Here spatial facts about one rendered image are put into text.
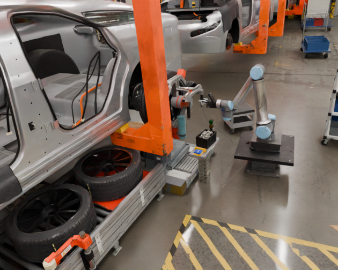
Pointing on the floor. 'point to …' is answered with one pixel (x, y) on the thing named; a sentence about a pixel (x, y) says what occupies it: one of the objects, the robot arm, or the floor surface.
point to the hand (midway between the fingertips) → (200, 99)
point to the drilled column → (204, 170)
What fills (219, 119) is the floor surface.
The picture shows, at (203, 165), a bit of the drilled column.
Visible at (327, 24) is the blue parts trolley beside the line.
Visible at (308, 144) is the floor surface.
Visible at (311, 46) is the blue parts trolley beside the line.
